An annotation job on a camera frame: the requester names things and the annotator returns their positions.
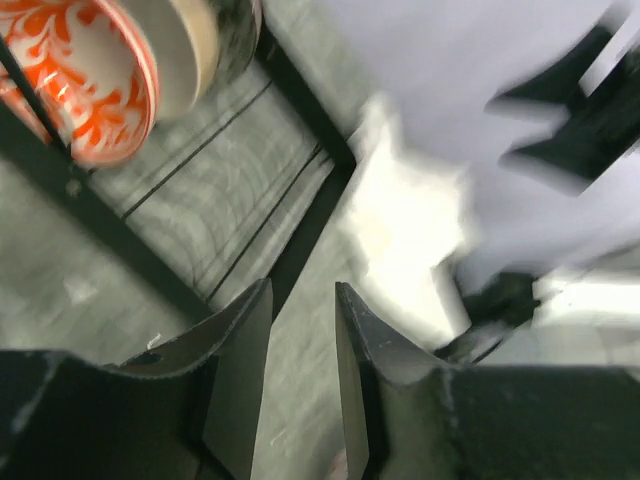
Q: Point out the orange floral patterned bowl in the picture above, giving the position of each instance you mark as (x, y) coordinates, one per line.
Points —
(94, 70)

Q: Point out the grey floral patterned bowl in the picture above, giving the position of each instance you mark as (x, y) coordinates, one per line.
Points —
(184, 37)

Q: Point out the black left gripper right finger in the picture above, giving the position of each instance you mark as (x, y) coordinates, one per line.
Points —
(409, 415)

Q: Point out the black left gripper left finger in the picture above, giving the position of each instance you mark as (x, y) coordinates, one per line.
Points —
(187, 409)

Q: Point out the white cloth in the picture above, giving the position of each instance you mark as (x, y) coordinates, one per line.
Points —
(406, 219)

